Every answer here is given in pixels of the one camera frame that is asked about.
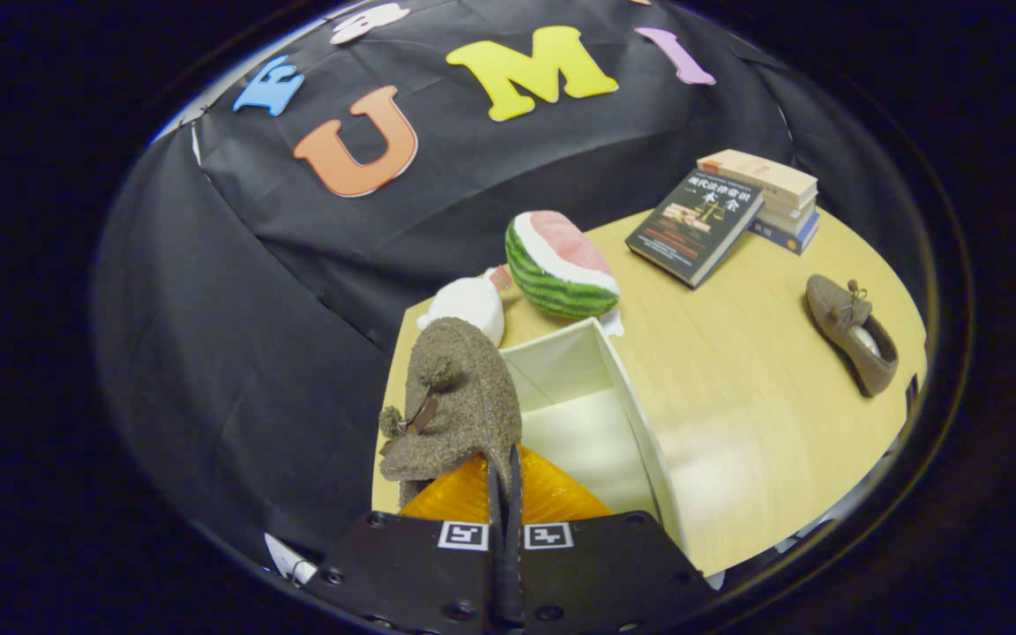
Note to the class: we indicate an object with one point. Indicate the black paperback book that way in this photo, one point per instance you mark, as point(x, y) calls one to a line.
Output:
point(693, 229)

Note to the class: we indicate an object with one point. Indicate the beige book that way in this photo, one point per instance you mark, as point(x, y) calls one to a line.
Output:
point(759, 175)

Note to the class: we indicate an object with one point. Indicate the white storage box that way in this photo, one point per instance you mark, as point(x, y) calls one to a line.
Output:
point(583, 423)

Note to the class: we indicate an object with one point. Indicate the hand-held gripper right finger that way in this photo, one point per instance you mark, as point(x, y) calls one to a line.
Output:
point(596, 564)

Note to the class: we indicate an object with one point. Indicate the watermelon slice plush toy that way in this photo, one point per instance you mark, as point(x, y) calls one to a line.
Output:
point(556, 273)

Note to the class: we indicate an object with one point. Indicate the blue book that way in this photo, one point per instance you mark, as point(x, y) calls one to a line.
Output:
point(788, 235)

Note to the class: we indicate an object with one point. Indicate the black table clamp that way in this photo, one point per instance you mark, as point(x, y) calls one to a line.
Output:
point(911, 392)

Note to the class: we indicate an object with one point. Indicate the white plush toy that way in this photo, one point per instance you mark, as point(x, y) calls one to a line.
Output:
point(468, 304)

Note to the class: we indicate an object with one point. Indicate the white paper sheet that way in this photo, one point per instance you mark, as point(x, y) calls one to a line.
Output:
point(292, 560)

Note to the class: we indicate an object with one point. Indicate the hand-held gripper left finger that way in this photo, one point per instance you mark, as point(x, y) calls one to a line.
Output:
point(402, 564)

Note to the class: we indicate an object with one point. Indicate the brown fuzzy shoe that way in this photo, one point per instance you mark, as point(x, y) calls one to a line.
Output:
point(836, 309)
point(464, 397)

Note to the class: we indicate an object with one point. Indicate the white-edged book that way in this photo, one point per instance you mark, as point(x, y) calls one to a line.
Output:
point(790, 214)

